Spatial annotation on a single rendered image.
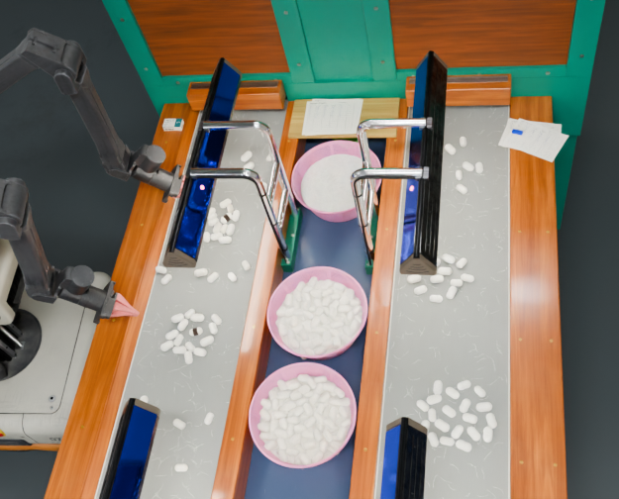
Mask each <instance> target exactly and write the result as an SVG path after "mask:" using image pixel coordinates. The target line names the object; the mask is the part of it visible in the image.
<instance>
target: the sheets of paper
mask: <svg viewBox="0 0 619 499"><path fill-rule="evenodd" d="M362 101H363V99H360V98H358V99H313V100H312V101H307V105H306V112H305V118H304V124H303V131H302V135H305V136H312V135H340V134H356V133H357V126H358V124H359V121H360V116H361V106H362Z"/></svg>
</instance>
